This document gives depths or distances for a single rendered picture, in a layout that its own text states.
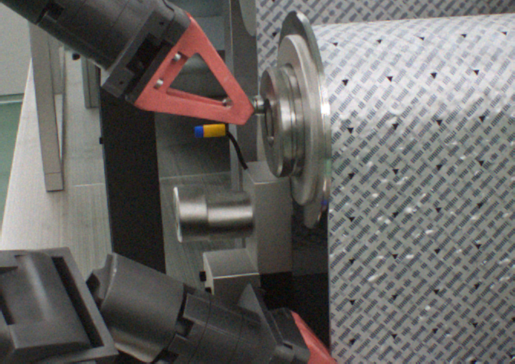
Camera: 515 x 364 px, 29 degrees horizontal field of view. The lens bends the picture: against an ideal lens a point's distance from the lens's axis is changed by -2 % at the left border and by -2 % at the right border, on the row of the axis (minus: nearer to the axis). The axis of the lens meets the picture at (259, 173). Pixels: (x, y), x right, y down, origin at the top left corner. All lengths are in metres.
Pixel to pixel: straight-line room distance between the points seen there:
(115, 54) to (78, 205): 0.97
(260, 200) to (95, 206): 0.91
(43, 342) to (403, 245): 0.25
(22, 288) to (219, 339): 0.13
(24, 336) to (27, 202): 1.10
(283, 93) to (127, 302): 0.17
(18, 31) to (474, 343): 5.64
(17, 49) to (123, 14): 5.61
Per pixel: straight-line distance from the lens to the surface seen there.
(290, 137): 0.65
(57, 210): 1.61
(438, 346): 0.71
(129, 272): 0.63
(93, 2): 0.66
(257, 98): 0.70
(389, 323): 0.69
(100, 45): 0.66
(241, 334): 0.65
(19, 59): 6.27
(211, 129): 0.74
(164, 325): 0.63
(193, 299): 0.64
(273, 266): 0.73
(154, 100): 0.67
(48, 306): 0.59
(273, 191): 0.71
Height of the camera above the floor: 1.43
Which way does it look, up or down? 18 degrees down
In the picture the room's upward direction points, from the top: 2 degrees counter-clockwise
